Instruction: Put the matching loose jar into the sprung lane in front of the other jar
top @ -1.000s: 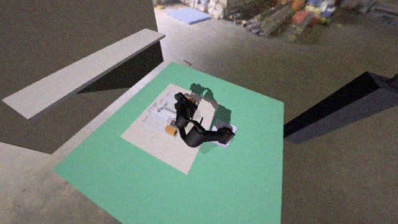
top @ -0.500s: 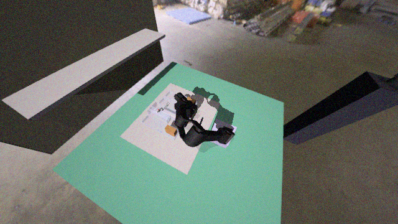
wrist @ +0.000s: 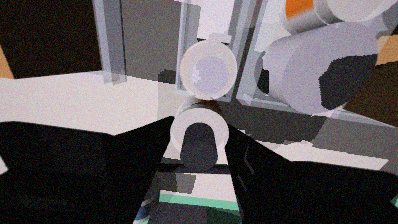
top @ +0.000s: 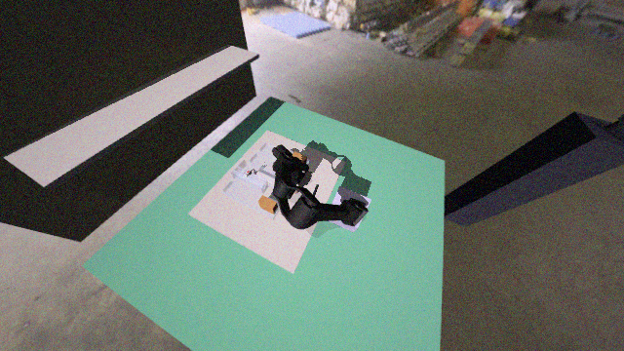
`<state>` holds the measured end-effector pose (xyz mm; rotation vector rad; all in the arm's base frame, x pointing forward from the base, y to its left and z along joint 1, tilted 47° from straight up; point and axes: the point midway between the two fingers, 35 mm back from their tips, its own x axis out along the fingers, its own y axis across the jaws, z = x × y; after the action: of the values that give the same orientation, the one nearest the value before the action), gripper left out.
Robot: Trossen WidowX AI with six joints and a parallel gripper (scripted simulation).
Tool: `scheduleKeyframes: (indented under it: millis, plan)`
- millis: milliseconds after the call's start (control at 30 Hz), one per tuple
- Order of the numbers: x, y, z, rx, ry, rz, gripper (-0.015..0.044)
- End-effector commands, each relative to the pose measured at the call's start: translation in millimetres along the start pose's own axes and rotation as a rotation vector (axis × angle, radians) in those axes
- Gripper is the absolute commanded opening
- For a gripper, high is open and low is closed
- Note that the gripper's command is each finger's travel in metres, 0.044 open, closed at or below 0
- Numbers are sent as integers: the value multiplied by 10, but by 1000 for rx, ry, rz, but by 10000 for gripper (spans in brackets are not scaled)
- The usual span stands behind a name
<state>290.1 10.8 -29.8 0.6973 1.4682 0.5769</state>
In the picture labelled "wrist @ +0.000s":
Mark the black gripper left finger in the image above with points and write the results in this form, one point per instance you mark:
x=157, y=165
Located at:
x=124, y=165

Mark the black flat bar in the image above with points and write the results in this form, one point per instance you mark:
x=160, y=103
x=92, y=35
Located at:
x=180, y=168

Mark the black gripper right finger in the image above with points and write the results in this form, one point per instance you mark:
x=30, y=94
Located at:
x=271, y=189

